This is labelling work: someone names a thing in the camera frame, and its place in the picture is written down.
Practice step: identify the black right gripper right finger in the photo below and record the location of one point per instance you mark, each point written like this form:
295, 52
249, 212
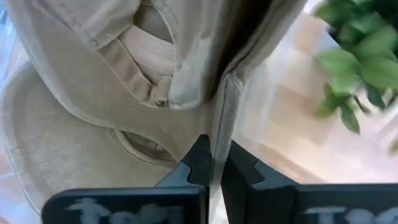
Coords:
258, 202

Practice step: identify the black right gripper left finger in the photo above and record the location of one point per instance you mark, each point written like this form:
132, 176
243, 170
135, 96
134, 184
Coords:
186, 202

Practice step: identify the beige cap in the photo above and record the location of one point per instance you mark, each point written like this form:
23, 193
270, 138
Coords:
93, 81
56, 146

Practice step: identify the potted green leafy plant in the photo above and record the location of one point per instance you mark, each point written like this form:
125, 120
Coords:
370, 62

